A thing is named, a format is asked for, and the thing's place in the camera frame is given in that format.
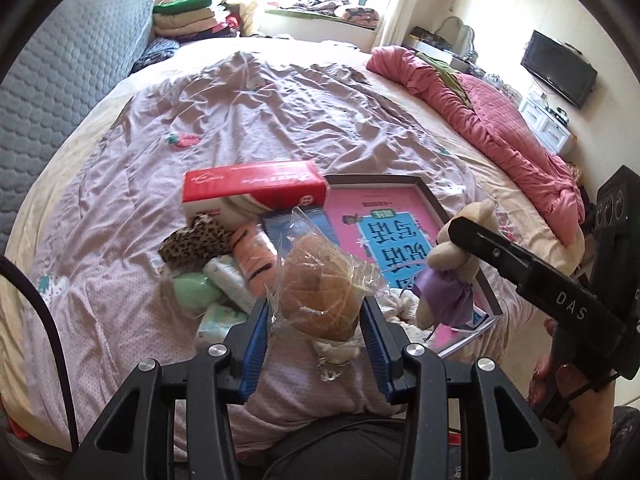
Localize white cabinet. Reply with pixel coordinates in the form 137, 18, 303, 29
517, 92, 577, 157

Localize black television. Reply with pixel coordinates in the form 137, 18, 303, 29
520, 30, 599, 110

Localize beige plush toy purple ribbon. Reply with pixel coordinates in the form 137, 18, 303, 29
412, 200, 501, 332

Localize clothes on windowsill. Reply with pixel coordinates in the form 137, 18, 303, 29
265, 0, 384, 24

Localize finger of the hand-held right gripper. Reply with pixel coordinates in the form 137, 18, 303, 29
447, 217, 539, 294

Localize white fan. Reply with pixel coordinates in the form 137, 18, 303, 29
440, 15, 479, 61

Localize person's dark pants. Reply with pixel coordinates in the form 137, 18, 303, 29
235, 412, 417, 480

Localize dark patterned pillow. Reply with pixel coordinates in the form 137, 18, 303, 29
132, 37, 181, 74

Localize red and white tissue pack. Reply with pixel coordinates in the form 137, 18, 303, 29
181, 160, 328, 227

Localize cream curtain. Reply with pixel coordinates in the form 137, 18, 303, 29
375, 0, 471, 54

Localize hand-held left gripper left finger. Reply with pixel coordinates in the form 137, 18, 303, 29
65, 298, 272, 480

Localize leopard print scarf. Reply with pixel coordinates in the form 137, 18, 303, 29
159, 214, 236, 267

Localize orange striped towel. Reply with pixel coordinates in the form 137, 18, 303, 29
231, 225, 280, 302

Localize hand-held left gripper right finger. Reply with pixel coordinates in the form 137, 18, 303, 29
361, 298, 566, 480

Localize pink quilt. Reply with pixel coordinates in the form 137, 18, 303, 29
366, 45, 587, 247

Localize lilac dotted bed cover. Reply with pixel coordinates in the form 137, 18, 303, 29
10, 37, 587, 461

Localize white tissue packet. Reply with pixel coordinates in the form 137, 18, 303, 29
202, 255, 261, 314

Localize grey quilted headboard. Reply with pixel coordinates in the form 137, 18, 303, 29
0, 0, 156, 247

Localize bread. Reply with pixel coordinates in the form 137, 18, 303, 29
260, 207, 391, 345

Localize black cable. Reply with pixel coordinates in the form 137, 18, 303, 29
0, 255, 81, 453

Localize pink box with dark frame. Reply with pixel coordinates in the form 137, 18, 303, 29
262, 175, 503, 357

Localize green tissue pack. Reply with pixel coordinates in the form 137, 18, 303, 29
172, 270, 223, 319
195, 302, 251, 347

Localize person's right hand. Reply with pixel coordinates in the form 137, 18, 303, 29
527, 321, 619, 448

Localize pile of folded blankets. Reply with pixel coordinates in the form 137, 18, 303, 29
152, 0, 247, 42

